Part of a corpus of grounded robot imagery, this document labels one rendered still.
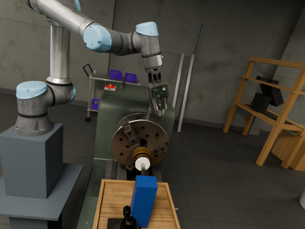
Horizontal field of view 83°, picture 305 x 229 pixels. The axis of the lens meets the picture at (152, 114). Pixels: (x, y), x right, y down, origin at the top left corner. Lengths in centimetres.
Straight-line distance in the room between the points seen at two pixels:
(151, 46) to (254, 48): 416
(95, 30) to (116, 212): 73
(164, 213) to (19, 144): 74
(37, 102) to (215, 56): 386
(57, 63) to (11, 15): 382
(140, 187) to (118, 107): 51
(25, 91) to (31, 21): 371
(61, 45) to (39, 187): 71
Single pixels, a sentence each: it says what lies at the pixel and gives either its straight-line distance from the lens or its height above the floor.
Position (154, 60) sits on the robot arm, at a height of 154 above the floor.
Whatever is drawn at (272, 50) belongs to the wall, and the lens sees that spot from 495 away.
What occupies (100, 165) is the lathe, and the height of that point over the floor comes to 81.
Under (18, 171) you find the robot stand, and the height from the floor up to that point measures 91.
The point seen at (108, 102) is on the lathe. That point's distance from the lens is 105.
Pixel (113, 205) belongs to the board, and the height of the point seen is 88.
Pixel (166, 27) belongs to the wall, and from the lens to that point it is 405.
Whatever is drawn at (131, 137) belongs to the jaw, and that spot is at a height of 115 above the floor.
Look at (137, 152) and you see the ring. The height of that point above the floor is 111.
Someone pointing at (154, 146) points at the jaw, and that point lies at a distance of 93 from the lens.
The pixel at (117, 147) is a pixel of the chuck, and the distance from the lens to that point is 97.
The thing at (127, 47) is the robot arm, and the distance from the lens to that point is 68.
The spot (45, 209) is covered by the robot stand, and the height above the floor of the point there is 75.
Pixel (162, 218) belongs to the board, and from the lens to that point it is 92.
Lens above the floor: 159
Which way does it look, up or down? 21 degrees down
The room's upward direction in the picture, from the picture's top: 12 degrees clockwise
